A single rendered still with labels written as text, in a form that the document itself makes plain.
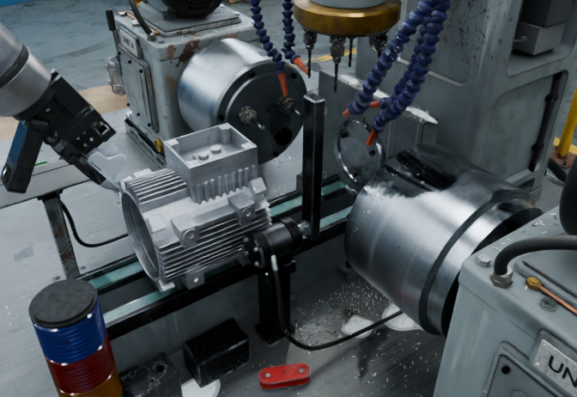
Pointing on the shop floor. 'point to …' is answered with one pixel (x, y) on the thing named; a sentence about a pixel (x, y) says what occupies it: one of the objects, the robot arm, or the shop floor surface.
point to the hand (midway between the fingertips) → (109, 186)
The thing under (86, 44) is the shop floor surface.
